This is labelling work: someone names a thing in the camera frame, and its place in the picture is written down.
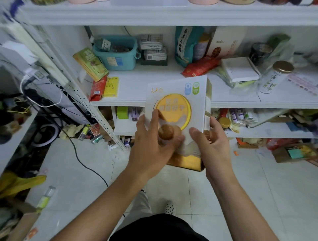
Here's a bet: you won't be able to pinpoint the person's right hand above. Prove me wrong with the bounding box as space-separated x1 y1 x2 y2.
189 117 233 184

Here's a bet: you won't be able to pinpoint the person's left hand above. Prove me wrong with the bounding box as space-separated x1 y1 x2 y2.
127 109 186 182

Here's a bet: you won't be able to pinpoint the yellow box white label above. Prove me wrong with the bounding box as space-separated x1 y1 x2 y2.
144 75 213 172

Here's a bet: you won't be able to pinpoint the white metal shelving unit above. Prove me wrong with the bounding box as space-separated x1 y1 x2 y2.
0 0 318 150

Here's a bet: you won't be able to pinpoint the person's left forearm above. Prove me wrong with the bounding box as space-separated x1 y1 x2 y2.
52 166 157 241

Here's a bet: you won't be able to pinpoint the person's right forearm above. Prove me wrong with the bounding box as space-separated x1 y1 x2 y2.
211 169 279 241

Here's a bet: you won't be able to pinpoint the person's white shoe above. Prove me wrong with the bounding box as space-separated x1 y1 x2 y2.
164 201 176 215

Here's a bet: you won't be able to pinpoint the person's black clothing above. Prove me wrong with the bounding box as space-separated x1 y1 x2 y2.
109 214 209 241

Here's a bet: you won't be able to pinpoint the white flat box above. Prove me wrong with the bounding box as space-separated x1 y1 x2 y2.
220 56 261 83

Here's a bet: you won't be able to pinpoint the white box brown print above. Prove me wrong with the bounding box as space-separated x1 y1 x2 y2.
206 26 247 59

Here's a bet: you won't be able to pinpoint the brown carton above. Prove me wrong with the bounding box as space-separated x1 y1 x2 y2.
272 143 318 164

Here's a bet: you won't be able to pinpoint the yellow tag packet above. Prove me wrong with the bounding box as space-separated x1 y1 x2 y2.
103 76 120 97

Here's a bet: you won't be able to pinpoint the red snack packet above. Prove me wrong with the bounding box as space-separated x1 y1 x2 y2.
89 75 107 102

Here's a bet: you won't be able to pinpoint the red pouch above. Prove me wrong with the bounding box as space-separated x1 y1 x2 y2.
181 56 220 77

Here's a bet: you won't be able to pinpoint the teal plastic basket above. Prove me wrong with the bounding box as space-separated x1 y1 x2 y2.
92 35 142 71

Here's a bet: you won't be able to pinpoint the small black grey boxes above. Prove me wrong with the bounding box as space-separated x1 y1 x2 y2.
137 34 169 66

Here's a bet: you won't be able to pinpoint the green snack packet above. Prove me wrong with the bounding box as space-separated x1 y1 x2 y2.
73 47 109 82

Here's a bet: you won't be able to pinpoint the teal pouch bag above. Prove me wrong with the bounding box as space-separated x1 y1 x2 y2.
174 26 205 68

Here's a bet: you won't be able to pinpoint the dark jar with lid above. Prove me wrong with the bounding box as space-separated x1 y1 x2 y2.
249 42 274 66

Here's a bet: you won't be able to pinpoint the small clear bottle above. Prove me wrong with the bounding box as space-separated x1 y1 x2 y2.
36 186 56 212

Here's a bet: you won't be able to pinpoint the yellow plastic bag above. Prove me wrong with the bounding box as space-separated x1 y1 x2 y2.
0 171 47 199

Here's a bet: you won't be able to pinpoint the white power strip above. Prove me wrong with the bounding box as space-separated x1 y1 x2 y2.
2 22 70 85

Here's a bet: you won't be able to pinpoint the white power adapter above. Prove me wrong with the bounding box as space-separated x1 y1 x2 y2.
0 41 38 65

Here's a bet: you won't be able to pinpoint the blue tape strip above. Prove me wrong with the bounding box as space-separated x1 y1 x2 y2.
9 0 25 18

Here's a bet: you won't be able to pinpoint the white ring light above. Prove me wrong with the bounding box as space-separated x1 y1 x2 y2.
32 124 60 148

